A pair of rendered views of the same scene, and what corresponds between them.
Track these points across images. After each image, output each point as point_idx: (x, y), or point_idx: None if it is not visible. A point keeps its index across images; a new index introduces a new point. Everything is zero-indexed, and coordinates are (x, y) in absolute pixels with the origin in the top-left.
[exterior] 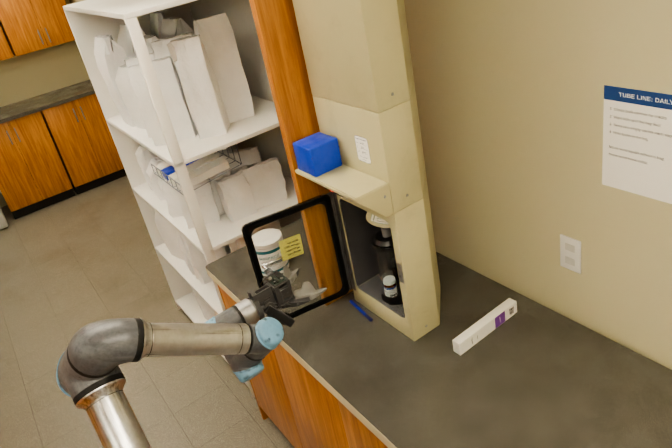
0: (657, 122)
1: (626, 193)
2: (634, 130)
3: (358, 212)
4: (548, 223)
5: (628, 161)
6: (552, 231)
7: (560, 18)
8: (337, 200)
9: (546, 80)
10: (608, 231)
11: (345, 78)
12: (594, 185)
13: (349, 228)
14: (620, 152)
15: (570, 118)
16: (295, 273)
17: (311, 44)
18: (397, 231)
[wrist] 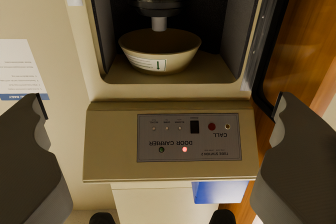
0: (11, 86)
1: (6, 36)
2: (21, 79)
3: (234, 30)
4: None
5: (16, 60)
6: None
7: (85, 125)
8: (243, 78)
9: (87, 97)
10: None
11: (155, 203)
12: (31, 36)
13: (248, 13)
14: (23, 65)
15: (65, 78)
16: (275, 120)
17: (198, 215)
18: (83, 74)
